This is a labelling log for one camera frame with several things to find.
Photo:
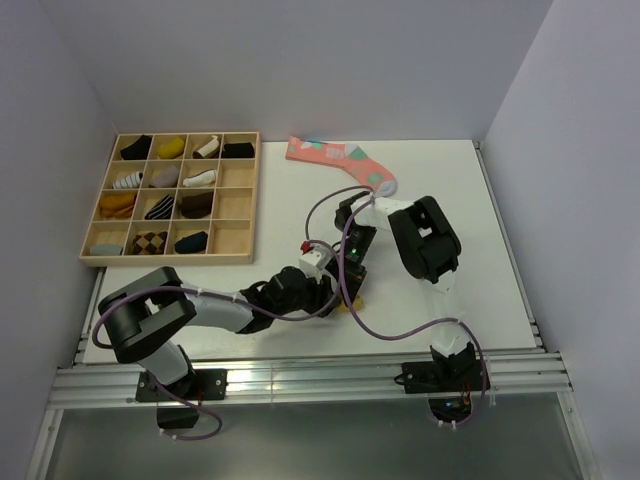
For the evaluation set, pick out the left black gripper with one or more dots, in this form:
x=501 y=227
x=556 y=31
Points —
x=321 y=292

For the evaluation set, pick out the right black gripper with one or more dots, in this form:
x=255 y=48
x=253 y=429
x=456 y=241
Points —
x=354 y=276

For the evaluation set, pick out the tan yellow sock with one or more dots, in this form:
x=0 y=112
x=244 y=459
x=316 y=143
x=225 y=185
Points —
x=357 y=304

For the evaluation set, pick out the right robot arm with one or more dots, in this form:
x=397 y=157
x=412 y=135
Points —
x=429 y=250

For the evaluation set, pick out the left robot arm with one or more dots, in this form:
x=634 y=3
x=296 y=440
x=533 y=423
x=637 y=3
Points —
x=138 y=321

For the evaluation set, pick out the pink patterned sock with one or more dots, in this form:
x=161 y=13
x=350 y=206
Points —
x=348 y=157

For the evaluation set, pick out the rolled navy sock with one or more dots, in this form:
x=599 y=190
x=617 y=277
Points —
x=192 y=244

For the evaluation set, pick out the rolled dark brown sock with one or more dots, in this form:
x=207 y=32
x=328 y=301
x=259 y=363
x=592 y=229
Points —
x=197 y=206

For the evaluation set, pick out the rolled brown argyle sock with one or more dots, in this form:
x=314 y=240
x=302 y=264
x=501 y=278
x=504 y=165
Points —
x=149 y=243

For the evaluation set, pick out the rolled black white striped sock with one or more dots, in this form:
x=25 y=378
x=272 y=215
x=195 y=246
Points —
x=162 y=209

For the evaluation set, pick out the wooden compartment tray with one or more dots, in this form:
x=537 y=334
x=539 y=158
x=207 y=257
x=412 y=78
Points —
x=230 y=226

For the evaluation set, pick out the rolled grey sock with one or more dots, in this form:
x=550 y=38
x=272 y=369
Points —
x=167 y=178

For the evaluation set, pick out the rolled brown white sock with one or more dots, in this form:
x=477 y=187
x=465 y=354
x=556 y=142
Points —
x=208 y=149

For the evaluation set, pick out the rolled mustard yellow sock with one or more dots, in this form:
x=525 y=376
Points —
x=172 y=149

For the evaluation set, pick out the rolled orange sock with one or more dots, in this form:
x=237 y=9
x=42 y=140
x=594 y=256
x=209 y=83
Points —
x=117 y=206

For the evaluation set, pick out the rolled light blue sock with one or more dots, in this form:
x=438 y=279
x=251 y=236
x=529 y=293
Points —
x=105 y=249

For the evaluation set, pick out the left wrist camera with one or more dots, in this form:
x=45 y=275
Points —
x=314 y=258

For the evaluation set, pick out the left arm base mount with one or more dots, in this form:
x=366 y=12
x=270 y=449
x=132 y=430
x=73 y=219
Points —
x=196 y=387

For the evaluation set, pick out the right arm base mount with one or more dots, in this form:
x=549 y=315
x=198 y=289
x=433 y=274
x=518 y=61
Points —
x=459 y=375

